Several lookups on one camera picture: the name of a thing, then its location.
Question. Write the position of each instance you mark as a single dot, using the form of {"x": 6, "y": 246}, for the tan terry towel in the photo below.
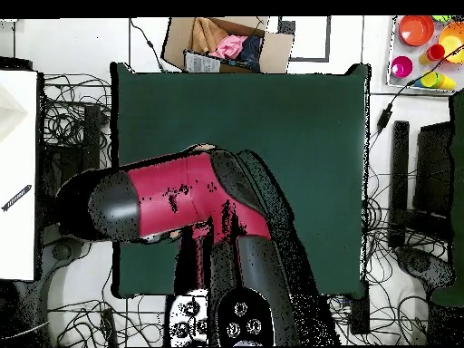
{"x": 204, "y": 147}

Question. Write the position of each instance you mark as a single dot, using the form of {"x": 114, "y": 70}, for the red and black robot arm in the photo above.
{"x": 170, "y": 195}

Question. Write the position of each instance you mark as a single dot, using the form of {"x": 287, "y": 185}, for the dark green table cloth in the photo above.
{"x": 308, "y": 127}
{"x": 457, "y": 217}

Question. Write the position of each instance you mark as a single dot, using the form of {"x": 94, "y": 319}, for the white shipping label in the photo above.
{"x": 201, "y": 63}

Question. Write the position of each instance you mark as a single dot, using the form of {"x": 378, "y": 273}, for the dark blue jeans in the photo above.
{"x": 252, "y": 50}

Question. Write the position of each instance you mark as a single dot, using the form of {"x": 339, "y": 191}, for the pink garment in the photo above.
{"x": 228, "y": 47}

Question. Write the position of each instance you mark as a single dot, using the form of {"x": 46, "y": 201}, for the brown cardboard box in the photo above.
{"x": 279, "y": 50}

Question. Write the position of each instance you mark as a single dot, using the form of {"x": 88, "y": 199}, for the tan cloth bundle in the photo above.
{"x": 206, "y": 34}

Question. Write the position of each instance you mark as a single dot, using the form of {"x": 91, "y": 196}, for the black equipment rack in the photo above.
{"x": 72, "y": 159}

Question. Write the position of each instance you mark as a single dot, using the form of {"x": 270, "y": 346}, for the black upright bar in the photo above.
{"x": 400, "y": 181}

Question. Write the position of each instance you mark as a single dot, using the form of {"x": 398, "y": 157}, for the grey stand leg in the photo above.
{"x": 417, "y": 262}
{"x": 61, "y": 252}

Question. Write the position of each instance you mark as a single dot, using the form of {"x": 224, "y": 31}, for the black power strip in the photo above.
{"x": 108, "y": 326}

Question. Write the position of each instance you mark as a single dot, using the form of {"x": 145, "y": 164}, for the black case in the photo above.
{"x": 433, "y": 174}

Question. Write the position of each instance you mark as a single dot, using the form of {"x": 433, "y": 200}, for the magenta plastic bowl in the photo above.
{"x": 401, "y": 67}

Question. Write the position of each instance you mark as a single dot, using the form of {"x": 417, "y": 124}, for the black printed strip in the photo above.
{"x": 16, "y": 198}

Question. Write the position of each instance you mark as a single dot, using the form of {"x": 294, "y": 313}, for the white table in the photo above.
{"x": 18, "y": 235}

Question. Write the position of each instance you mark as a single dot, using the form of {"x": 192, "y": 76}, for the yellow plastic cup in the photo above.
{"x": 431, "y": 79}

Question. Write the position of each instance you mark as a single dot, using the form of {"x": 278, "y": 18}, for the white tray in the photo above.
{"x": 417, "y": 52}

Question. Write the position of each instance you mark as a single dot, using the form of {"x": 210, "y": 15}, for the orange plastic bowl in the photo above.
{"x": 416, "y": 30}

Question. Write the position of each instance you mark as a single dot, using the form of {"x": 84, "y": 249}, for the red plastic cup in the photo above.
{"x": 435, "y": 52}

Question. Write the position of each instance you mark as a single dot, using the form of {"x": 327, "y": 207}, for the yellow plastic bowl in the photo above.
{"x": 453, "y": 43}

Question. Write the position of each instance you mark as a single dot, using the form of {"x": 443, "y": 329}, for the green plastic bowl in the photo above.
{"x": 443, "y": 18}

